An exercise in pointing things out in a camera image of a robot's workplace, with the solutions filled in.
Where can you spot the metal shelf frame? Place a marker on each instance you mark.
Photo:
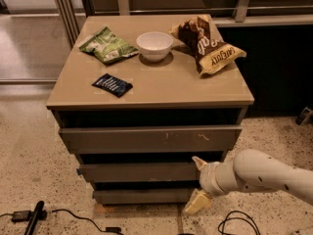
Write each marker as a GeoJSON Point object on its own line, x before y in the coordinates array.
{"type": "Point", "coordinates": [225, 12]}

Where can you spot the grey top drawer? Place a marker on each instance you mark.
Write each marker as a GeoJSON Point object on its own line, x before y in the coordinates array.
{"type": "Point", "coordinates": [163, 139]}

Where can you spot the dark object at right edge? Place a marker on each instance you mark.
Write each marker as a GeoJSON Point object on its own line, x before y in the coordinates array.
{"type": "Point", "coordinates": [304, 116]}

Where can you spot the brown yellow chip bag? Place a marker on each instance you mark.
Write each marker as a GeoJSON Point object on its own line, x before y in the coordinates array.
{"type": "Point", "coordinates": [212, 54]}

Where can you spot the green snack bag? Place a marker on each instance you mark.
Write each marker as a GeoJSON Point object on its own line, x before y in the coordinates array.
{"type": "Point", "coordinates": [107, 47]}

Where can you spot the dark blue snack packet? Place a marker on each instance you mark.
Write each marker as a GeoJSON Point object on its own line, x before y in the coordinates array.
{"type": "Point", "coordinates": [113, 85]}

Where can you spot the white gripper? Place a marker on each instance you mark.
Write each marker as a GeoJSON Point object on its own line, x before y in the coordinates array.
{"type": "Point", "coordinates": [208, 179]}

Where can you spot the black power adapter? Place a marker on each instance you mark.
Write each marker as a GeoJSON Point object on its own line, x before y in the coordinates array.
{"type": "Point", "coordinates": [20, 216]}

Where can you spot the grey three-drawer cabinet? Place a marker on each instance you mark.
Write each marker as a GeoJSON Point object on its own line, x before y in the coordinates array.
{"type": "Point", "coordinates": [168, 93]}

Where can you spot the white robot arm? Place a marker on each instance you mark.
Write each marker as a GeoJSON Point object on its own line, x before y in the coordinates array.
{"type": "Point", "coordinates": [249, 171]}

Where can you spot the white bowl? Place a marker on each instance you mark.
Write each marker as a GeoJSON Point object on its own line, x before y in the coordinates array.
{"type": "Point", "coordinates": [154, 46]}

